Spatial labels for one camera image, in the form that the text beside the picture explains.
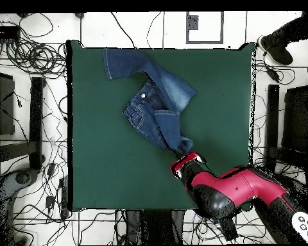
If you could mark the black case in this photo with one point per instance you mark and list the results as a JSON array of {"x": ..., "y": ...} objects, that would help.
[
  {"x": 296, "y": 120},
  {"x": 2, "y": 105}
]

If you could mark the person's shoe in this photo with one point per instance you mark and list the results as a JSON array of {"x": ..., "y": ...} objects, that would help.
[{"x": 278, "y": 52}]

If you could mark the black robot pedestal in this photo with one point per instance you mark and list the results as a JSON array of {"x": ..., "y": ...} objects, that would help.
[{"x": 154, "y": 225}]

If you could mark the black metal bar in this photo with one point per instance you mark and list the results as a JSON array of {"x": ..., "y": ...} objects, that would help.
[
  {"x": 36, "y": 123},
  {"x": 271, "y": 123}
]

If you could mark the grey square frame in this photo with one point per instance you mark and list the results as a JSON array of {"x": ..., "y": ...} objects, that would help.
[{"x": 204, "y": 41}]

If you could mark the black flat box device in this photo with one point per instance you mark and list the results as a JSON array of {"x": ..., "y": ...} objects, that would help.
[{"x": 3, "y": 32}]

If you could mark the person's leg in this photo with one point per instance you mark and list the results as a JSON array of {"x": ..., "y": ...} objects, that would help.
[{"x": 297, "y": 30}]

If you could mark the black power strip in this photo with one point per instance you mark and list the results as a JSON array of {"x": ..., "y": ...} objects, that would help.
[
  {"x": 64, "y": 197},
  {"x": 229, "y": 229}
]

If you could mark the black power adapter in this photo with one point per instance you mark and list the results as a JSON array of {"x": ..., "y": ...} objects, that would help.
[{"x": 273, "y": 73}]

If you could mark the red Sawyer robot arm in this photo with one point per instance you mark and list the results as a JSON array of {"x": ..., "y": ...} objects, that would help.
[{"x": 233, "y": 184}]

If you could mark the dark green table cloth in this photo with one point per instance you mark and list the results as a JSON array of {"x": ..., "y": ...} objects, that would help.
[{"x": 105, "y": 166}]

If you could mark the small black plug adapter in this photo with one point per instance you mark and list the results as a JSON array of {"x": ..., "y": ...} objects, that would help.
[{"x": 50, "y": 202}]

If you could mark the blue denim jeans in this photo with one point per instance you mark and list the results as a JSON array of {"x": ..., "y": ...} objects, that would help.
[{"x": 148, "y": 115}]

